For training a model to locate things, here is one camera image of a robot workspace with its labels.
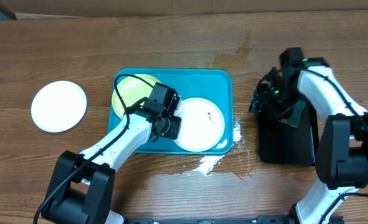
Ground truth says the green yellow sponge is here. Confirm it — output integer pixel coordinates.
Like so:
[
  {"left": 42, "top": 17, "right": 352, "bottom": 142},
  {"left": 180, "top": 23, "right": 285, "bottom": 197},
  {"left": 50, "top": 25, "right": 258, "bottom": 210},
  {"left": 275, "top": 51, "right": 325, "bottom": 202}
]
[{"left": 280, "top": 100, "right": 306, "bottom": 128}]

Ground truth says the white plate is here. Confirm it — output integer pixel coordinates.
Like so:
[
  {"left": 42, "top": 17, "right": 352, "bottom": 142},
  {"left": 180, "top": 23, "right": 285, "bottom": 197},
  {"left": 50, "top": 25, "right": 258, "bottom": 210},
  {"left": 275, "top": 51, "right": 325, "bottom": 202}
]
[
  {"left": 30, "top": 80, "right": 87, "bottom": 133},
  {"left": 174, "top": 98, "right": 225, "bottom": 152}
]

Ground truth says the black rectangular tray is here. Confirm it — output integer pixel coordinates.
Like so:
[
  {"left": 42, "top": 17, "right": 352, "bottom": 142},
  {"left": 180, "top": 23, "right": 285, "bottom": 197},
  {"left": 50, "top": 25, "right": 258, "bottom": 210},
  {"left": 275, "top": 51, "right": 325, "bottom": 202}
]
[{"left": 256, "top": 96, "right": 319, "bottom": 166}]

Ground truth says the teal plastic tray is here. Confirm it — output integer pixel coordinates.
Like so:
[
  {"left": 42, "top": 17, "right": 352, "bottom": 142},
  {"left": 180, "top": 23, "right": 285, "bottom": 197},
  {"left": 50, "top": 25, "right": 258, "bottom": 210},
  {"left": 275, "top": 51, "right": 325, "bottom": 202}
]
[{"left": 108, "top": 67, "right": 234, "bottom": 155}]

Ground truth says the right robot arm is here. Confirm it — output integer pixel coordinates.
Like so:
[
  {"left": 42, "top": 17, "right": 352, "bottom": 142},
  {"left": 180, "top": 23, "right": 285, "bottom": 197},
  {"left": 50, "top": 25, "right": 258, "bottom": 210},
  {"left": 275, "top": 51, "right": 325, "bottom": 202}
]
[{"left": 249, "top": 47, "right": 368, "bottom": 224}]

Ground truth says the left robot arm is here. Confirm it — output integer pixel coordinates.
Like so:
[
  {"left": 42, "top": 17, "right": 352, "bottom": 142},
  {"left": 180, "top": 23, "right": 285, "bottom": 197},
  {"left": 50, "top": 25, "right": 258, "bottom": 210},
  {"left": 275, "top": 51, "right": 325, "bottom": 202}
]
[{"left": 33, "top": 83, "right": 181, "bottom": 223}]

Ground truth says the yellow plate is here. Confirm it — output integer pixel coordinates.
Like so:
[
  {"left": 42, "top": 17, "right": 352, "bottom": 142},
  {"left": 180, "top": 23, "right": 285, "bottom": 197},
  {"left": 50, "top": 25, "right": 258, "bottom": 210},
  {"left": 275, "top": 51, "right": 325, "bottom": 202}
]
[{"left": 111, "top": 74, "right": 160, "bottom": 118}]

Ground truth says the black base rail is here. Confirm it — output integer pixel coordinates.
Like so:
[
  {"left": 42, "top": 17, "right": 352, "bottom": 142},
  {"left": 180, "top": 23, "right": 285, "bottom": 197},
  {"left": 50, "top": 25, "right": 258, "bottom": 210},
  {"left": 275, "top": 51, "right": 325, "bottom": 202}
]
[{"left": 121, "top": 215, "right": 345, "bottom": 224}]

